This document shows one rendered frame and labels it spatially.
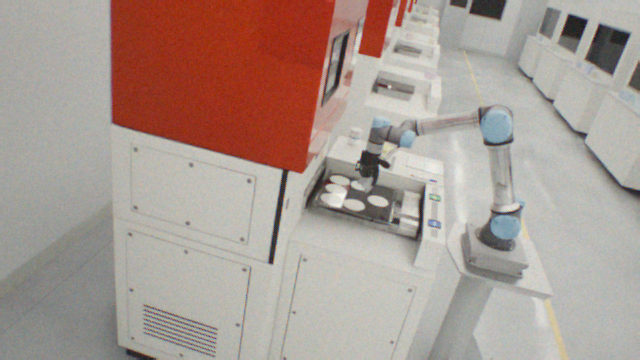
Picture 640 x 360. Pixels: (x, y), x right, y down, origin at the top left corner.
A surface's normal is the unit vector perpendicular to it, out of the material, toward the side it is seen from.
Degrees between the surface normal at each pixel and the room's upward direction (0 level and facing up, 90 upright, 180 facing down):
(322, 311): 90
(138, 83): 90
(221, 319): 90
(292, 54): 90
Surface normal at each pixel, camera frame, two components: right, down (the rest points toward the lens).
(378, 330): -0.22, 0.40
